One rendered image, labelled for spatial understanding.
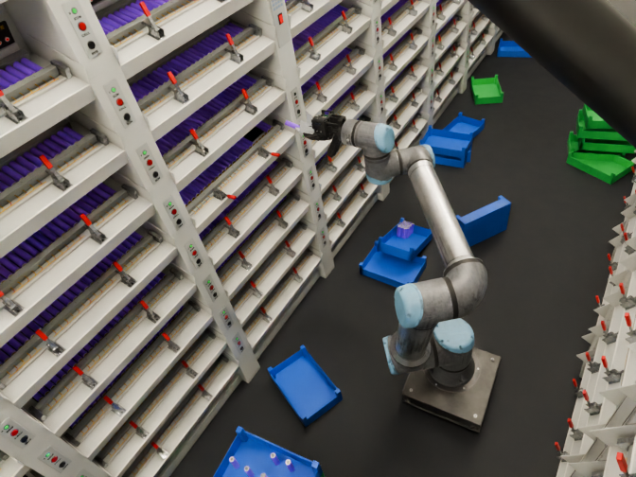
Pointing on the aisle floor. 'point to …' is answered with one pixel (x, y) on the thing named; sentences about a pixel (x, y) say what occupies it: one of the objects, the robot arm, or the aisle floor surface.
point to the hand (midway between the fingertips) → (300, 129)
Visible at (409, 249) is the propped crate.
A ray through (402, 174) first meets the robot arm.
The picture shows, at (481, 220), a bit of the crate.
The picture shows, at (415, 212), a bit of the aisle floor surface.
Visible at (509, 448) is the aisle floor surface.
